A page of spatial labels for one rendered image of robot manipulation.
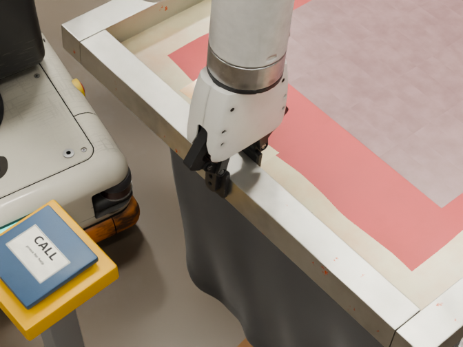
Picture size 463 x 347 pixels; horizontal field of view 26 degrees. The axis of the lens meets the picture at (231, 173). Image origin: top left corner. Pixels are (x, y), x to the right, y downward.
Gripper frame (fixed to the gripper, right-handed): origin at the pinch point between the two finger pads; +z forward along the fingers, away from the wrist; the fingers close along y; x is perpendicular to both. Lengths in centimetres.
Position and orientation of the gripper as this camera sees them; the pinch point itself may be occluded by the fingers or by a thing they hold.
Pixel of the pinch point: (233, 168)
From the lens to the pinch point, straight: 108.4
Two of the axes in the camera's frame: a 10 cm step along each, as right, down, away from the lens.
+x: 6.6, 6.0, -4.5
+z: -0.8, 6.5, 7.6
